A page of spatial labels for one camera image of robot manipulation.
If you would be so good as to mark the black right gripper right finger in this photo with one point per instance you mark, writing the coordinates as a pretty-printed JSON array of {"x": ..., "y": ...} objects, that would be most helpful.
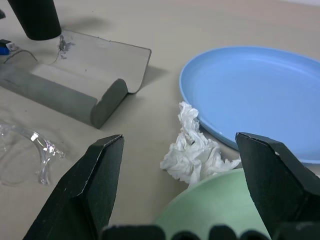
[{"x": 277, "y": 185}]

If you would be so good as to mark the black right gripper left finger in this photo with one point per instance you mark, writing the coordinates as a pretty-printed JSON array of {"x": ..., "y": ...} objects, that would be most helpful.
[{"x": 85, "y": 190}]

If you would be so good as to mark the clear plastic glasses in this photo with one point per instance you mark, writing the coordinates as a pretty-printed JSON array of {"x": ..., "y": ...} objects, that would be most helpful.
[{"x": 43, "y": 147}]

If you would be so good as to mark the green plastic plate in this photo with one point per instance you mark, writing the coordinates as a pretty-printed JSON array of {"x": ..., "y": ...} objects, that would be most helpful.
[{"x": 212, "y": 200}]

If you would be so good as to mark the white tissue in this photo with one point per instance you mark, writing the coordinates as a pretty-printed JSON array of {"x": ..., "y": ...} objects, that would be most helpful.
[{"x": 195, "y": 155}]

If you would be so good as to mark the blue capped white marker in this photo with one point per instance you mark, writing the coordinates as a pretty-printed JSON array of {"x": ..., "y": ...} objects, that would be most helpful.
[{"x": 4, "y": 48}]

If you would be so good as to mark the blue plastic plate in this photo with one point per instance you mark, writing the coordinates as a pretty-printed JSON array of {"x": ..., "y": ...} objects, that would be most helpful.
[{"x": 250, "y": 92}]

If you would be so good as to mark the black pen holder cup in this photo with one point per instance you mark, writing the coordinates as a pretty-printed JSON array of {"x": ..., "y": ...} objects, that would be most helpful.
[{"x": 37, "y": 17}]

